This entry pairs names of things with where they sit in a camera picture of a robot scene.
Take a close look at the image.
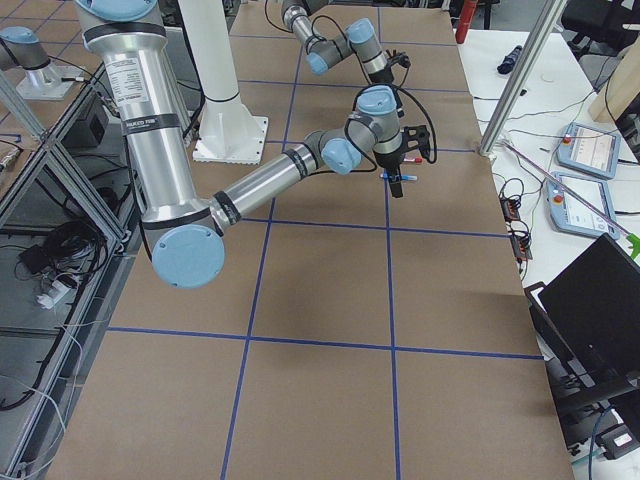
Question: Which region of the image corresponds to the red cylinder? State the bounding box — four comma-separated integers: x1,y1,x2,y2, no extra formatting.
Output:
455,0,477,44

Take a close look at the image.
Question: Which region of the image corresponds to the black laptop monitor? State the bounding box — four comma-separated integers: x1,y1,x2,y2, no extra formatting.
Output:
524,232,640,416

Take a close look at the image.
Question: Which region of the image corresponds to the far blue teach pendant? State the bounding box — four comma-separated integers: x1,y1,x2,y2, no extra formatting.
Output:
556,122,622,180

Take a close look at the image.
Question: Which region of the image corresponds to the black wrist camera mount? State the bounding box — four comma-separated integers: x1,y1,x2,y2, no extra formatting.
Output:
401,125,432,163

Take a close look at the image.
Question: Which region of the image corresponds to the folded blue umbrella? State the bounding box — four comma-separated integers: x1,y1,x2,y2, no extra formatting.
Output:
496,45,523,75

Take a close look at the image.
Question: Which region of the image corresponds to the aluminium frame post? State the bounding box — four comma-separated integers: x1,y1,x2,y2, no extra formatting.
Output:
478,0,567,157

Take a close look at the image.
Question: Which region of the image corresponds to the blue marker pen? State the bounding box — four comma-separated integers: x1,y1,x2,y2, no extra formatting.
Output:
380,173,418,182

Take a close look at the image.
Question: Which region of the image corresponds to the light wooden board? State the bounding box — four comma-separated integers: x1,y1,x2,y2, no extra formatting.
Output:
588,43,639,123

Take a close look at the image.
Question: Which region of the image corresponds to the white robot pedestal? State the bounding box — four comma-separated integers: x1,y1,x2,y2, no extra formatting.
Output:
179,0,268,165

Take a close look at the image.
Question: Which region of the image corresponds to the blue teach pendant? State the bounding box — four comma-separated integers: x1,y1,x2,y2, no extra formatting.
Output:
556,122,622,180
545,171,620,240

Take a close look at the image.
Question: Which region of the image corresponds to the near blue teach pendant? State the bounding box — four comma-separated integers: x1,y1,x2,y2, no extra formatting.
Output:
545,171,620,240

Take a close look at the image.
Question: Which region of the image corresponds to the brown paper table mat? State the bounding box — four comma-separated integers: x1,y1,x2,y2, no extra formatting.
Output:
48,7,573,479

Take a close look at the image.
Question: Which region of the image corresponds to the green handled reacher grabber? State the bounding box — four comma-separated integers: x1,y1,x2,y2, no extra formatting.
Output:
501,141,639,259

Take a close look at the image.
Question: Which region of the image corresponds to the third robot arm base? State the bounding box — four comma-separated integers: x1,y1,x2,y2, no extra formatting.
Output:
1,26,81,101

